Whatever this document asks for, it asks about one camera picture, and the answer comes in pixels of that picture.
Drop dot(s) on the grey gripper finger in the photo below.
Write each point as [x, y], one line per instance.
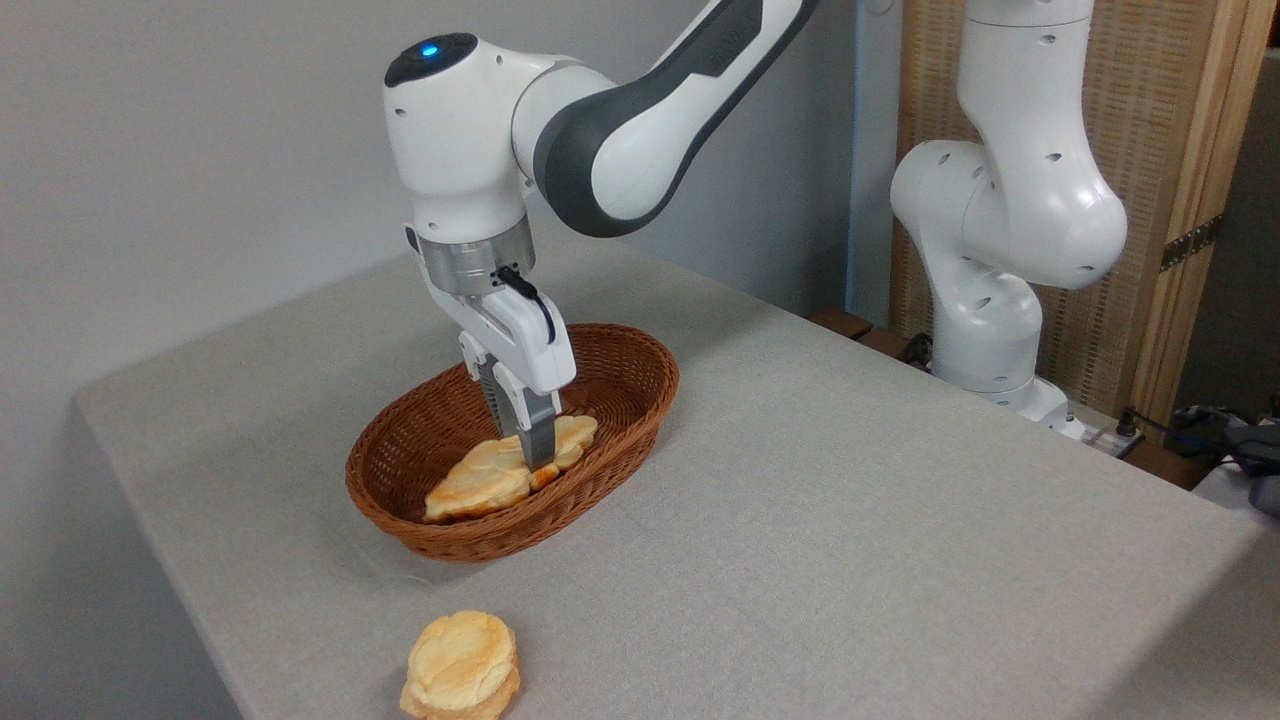
[485, 375]
[538, 425]

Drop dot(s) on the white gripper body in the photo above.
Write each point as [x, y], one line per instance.
[525, 345]

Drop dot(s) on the long braided bread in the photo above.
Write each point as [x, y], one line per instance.
[470, 485]

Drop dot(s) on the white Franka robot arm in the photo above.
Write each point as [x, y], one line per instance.
[450, 150]

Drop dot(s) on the round bread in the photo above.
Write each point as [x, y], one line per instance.
[460, 665]

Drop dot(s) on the brown wicker basket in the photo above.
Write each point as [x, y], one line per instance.
[620, 370]

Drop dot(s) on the grey tablecloth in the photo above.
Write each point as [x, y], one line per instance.
[850, 550]

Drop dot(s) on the black plug at base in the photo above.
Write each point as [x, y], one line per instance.
[916, 348]

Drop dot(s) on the wooden bamboo folding screen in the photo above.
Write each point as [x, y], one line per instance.
[1150, 120]

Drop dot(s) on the metal screen hinge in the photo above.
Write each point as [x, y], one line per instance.
[1190, 243]

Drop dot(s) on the dark grey bag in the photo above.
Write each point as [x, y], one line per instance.
[1262, 450]

